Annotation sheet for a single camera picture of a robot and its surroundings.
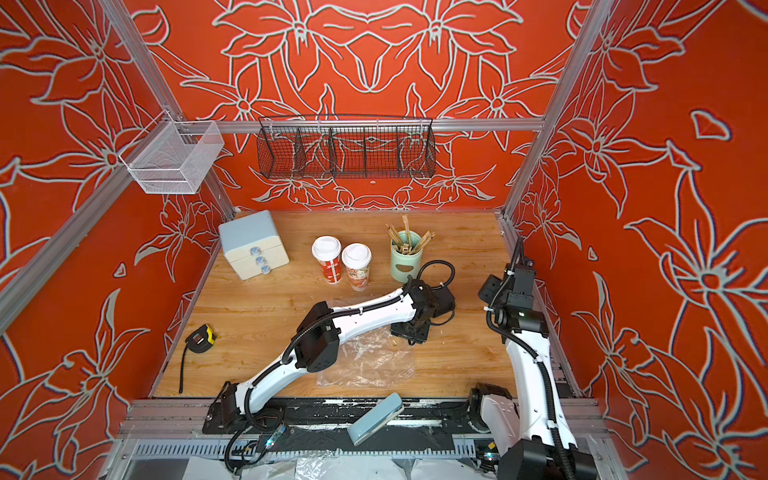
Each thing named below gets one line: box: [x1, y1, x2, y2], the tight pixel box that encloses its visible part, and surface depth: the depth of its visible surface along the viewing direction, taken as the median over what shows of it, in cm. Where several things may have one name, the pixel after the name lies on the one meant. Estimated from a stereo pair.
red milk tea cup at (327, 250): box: [311, 235, 342, 285], surface depth 89 cm
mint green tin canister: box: [390, 230, 423, 283], surface depth 94 cm
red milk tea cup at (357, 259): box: [342, 243, 372, 292], surface depth 87 cm
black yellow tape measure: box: [179, 324, 216, 393], surface depth 85 cm
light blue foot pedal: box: [348, 392, 404, 446], surface depth 71 cm
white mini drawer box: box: [218, 210, 290, 281], surface depth 96 cm
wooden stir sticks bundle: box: [385, 215, 436, 255], surface depth 92 cm
